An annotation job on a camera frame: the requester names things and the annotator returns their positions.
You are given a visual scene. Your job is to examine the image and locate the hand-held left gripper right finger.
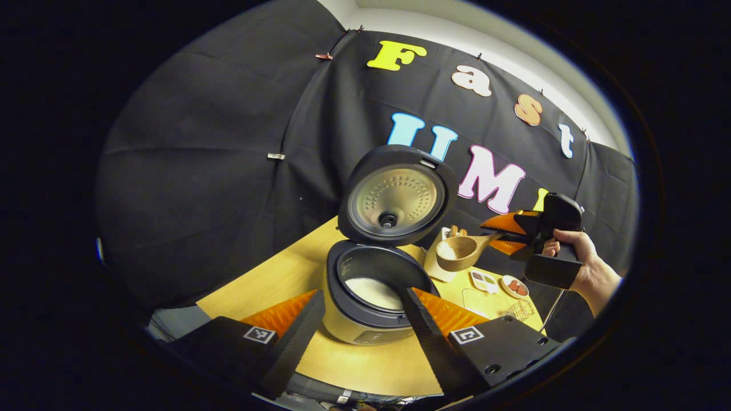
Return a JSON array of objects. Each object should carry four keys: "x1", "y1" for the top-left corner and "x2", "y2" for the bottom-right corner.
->
[{"x1": 402, "y1": 287, "x2": 564, "y2": 398}]

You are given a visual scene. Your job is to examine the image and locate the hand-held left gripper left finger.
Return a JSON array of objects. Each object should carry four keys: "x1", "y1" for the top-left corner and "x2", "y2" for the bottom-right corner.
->
[{"x1": 168, "y1": 288, "x2": 327, "y2": 401}]

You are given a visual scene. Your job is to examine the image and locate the wooden spoon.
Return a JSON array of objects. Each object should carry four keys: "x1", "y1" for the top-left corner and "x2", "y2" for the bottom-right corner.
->
[{"x1": 435, "y1": 231, "x2": 504, "y2": 273}]

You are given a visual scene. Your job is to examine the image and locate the clear container of rice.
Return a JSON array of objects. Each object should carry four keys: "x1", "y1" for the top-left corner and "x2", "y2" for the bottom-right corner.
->
[{"x1": 461, "y1": 288, "x2": 515, "y2": 321}]

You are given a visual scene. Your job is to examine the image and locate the metal wire chopstick holder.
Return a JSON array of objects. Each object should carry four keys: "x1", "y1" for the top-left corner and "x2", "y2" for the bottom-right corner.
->
[{"x1": 502, "y1": 299, "x2": 537, "y2": 324}]

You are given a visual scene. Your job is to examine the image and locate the dark blue rice cooker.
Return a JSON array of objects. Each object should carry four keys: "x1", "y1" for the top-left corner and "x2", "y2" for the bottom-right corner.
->
[{"x1": 320, "y1": 144, "x2": 460, "y2": 345}]

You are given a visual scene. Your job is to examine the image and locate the white round plate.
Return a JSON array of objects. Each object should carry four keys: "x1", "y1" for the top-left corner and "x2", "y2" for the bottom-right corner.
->
[{"x1": 500, "y1": 275, "x2": 530, "y2": 300}]

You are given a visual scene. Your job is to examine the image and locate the white divided dish of beans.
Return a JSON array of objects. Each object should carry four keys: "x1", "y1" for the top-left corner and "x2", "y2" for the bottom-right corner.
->
[{"x1": 469, "y1": 269, "x2": 499, "y2": 294}]

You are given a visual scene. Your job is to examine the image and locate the white toaster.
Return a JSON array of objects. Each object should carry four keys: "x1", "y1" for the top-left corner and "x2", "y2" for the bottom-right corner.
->
[{"x1": 423, "y1": 226, "x2": 458, "y2": 284}]

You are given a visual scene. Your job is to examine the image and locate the black backdrop cloth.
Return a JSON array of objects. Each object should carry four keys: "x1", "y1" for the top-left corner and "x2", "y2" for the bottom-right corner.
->
[{"x1": 96, "y1": 0, "x2": 639, "y2": 320}]

